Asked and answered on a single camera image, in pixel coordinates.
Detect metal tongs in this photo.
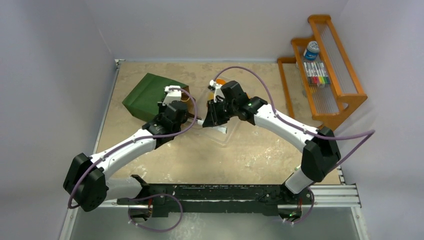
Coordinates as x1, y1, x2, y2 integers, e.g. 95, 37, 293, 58
187, 113, 228, 134

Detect green paper bag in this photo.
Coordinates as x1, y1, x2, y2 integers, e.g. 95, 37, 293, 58
122, 73, 190, 122

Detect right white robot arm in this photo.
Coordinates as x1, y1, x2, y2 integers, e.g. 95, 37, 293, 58
202, 80, 341, 204

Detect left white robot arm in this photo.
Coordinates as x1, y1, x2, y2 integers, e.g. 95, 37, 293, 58
63, 100, 189, 212

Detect clear plastic tray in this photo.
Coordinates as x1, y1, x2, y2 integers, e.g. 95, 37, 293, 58
194, 88, 241, 146

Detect coloured marker set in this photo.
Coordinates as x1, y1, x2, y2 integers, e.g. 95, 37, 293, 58
303, 61, 331, 87

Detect orange wooden shelf rack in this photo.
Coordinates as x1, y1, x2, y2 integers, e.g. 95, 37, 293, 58
277, 14, 368, 131

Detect blue white jar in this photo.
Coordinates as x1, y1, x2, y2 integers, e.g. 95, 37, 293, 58
303, 41, 320, 61

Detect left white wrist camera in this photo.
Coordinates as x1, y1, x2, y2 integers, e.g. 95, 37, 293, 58
161, 85, 182, 106

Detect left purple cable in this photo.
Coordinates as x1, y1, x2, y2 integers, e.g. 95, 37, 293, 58
67, 87, 199, 210

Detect purple cable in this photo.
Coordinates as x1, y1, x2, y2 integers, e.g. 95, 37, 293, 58
212, 66, 376, 173
67, 87, 199, 210

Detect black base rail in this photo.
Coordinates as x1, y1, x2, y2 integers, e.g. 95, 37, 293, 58
117, 183, 314, 220

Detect aluminium frame rail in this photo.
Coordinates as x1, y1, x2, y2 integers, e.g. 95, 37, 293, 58
59, 183, 362, 209

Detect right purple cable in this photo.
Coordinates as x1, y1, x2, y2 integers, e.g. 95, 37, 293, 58
212, 66, 376, 173

